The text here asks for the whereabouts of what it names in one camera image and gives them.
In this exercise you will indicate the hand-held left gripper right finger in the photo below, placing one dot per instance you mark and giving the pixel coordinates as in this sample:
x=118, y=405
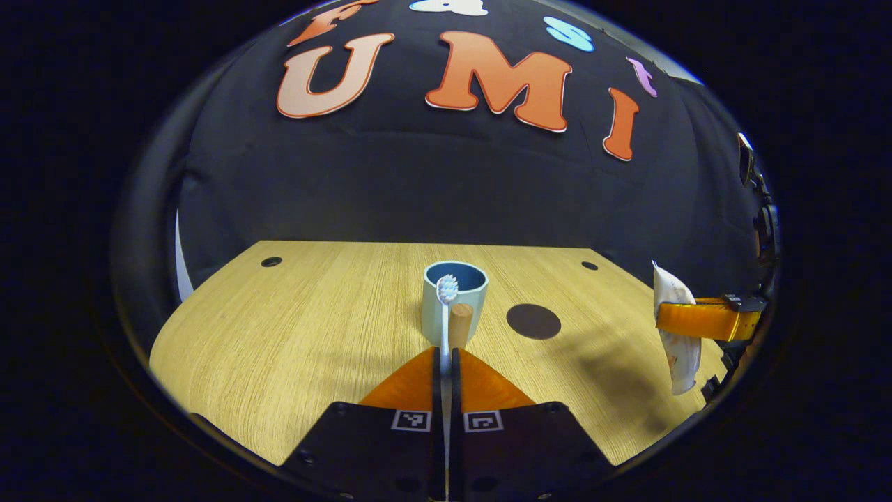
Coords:
x=455, y=390

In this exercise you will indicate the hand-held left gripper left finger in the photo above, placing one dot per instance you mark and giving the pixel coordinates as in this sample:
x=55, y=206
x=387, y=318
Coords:
x=437, y=390

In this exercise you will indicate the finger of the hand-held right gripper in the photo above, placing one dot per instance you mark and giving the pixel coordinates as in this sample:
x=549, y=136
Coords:
x=697, y=318

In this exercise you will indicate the white toothpaste tube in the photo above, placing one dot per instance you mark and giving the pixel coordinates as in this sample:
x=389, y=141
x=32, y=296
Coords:
x=670, y=286

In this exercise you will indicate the white toothbrush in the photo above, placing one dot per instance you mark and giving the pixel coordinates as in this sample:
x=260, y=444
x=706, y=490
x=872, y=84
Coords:
x=446, y=289

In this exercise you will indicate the dark brown round coaster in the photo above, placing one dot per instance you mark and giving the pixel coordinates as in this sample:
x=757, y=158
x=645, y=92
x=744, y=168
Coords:
x=533, y=321

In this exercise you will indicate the black backdrop cloth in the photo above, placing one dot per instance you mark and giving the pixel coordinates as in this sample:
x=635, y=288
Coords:
x=418, y=181

